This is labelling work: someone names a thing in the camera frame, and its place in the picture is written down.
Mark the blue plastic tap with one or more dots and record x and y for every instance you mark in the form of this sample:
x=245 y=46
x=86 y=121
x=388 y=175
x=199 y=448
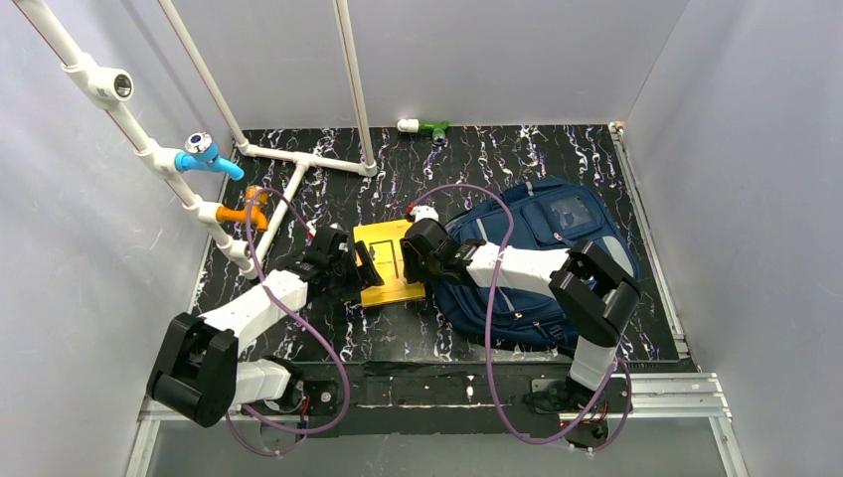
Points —
x=202 y=153

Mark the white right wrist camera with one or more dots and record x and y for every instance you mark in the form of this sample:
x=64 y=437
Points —
x=416 y=213

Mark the orange plastic tap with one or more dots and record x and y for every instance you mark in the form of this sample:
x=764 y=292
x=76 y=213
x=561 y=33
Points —
x=254 y=201

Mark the yellow notebook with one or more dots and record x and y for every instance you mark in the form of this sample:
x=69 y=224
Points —
x=382 y=243

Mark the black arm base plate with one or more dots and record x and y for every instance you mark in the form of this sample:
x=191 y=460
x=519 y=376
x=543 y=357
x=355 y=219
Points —
x=426 y=398

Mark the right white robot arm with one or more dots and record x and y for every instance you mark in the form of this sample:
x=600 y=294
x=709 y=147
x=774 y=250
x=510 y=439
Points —
x=597 y=295

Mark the green white pipe fitting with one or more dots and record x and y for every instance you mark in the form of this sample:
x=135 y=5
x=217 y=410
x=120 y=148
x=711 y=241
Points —
x=436 y=130

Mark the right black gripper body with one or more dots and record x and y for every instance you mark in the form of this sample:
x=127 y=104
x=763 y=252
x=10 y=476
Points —
x=409 y=255

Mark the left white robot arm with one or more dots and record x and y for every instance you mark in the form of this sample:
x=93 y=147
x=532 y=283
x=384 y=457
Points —
x=197 y=371

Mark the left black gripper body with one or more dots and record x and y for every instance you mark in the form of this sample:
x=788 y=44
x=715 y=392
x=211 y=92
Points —
x=355 y=264

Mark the navy blue backpack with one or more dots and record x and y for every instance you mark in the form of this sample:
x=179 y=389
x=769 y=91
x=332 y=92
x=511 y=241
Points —
x=540 y=220

